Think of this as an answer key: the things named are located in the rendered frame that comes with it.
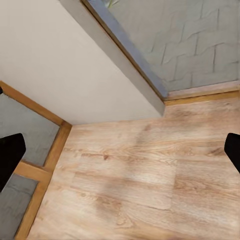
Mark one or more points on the fixed window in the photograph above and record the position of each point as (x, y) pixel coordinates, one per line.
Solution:
(187, 51)

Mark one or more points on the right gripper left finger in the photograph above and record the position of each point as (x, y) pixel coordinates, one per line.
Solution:
(12, 149)

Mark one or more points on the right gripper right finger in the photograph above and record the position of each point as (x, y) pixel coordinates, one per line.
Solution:
(232, 149)

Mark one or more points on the door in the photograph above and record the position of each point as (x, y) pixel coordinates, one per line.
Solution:
(45, 135)

